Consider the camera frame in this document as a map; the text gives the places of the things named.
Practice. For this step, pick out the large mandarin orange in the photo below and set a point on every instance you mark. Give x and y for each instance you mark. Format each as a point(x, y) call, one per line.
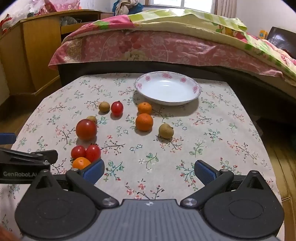
point(144, 122)

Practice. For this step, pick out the large red tomato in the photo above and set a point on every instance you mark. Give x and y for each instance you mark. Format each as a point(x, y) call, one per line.
point(86, 129)

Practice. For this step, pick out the dark headboard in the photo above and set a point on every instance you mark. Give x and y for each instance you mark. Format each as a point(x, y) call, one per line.
point(283, 39)

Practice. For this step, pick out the pink floral bed sheet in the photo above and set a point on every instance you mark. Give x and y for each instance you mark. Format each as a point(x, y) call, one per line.
point(163, 47)

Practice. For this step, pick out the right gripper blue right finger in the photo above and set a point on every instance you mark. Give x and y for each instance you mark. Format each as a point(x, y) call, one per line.
point(215, 182)

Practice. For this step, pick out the yellow toy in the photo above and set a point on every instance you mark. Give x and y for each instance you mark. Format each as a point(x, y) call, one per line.
point(262, 34)

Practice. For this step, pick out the yellow green quilt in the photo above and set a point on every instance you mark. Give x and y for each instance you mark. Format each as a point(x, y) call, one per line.
point(220, 29)

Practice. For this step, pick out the longan fruit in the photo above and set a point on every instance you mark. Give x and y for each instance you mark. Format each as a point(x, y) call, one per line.
point(104, 107)
point(166, 131)

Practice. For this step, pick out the cherry tomato with stem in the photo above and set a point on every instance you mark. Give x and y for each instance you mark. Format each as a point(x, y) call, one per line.
point(77, 152)

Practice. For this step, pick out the clothes pile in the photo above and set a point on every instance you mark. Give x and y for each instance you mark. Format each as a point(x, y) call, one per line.
point(127, 7)

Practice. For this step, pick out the small smooth orange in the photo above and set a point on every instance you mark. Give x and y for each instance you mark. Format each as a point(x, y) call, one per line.
point(80, 163)

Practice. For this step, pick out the oval cherry tomato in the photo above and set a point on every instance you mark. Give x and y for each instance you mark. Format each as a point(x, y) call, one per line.
point(117, 108)

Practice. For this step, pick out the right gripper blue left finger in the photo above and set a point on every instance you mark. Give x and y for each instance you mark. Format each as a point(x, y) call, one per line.
point(83, 181)

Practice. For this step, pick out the white floral plate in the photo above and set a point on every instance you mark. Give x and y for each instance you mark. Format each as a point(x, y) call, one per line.
point(168, 88)

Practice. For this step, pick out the pink cloth on cabinet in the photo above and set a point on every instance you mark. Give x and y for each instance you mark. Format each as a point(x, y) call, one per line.
point(42, 7)

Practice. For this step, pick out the longan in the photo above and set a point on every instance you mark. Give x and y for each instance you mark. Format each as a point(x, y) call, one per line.
point(92, 118)

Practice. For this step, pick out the small mandarin orange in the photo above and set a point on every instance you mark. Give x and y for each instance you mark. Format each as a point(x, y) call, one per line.
point(144, 107)

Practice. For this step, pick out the wooden cabinet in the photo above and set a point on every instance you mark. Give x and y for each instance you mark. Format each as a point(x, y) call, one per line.
point(28, 46)

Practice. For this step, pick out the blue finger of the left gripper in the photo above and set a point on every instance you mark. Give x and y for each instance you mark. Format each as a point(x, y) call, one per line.
point(7, 138)

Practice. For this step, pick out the floral tablecloth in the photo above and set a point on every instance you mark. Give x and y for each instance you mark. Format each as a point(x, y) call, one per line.
point(142, 165)

